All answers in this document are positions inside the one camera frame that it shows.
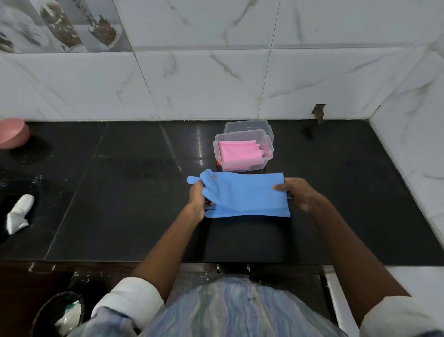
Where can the white squeezed tube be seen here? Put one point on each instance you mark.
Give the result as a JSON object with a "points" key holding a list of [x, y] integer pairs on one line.
{"points": [[19, 213]]}

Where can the person's left forearm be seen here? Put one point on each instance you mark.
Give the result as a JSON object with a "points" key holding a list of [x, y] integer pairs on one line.
{"points": [[166, 257]]}

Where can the transparent box lid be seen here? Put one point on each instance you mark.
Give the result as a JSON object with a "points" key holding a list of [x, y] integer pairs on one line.
{"points": [[249, 124]]}

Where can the blue streaked shirt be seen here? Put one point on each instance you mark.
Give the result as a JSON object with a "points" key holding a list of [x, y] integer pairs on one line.
{"points": [[236, 312]]}

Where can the transparent plastic box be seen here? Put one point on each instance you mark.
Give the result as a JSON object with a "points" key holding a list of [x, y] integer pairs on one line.
{"points": [[267, 158]]}

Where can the pink bowl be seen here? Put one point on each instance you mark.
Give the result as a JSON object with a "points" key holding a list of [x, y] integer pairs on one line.
{"points": [[12, 133]]}

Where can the white crumpled paper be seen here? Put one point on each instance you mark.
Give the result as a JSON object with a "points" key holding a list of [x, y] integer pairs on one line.
{"points": [[69, 319]]}

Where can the person's right hand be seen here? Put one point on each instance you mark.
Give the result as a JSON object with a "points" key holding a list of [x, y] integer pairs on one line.
{"points": [[301, 194]]}

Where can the person's right forearm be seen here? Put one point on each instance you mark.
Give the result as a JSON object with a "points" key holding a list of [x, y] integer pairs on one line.
{"points": [[357, 260]]}

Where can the black trash bin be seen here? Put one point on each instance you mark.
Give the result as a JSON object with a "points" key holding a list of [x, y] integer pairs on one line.
{"points": [[41, 316]]}

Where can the person's left hand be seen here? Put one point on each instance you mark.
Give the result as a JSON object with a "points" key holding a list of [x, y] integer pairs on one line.
{"points": [[196, 201]]}

